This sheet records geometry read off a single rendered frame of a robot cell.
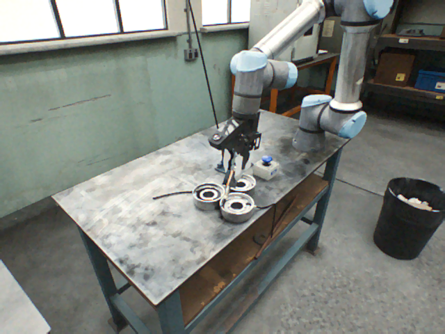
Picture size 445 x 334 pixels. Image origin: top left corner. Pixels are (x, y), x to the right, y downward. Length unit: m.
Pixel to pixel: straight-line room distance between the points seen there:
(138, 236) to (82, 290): 1.04
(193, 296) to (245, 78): 0.69
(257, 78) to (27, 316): 0.85
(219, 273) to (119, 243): 0.38
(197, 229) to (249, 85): 0.43
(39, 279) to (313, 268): 1.62
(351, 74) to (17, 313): 1.23
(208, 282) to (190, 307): 0.11
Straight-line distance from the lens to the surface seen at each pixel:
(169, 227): 0.85
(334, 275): 1.84
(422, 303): 1.94
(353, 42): 1.07
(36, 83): 2.20
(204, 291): 1.00
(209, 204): 0.87
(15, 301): 1.00
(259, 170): 1.04
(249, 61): 0.73
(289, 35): 0.98
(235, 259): 1.08
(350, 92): 1.11
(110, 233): 0.88
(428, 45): 4.02
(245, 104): 0.75
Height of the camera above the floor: 1.38
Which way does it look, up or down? 32 degrees down
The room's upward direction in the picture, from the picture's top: straight up
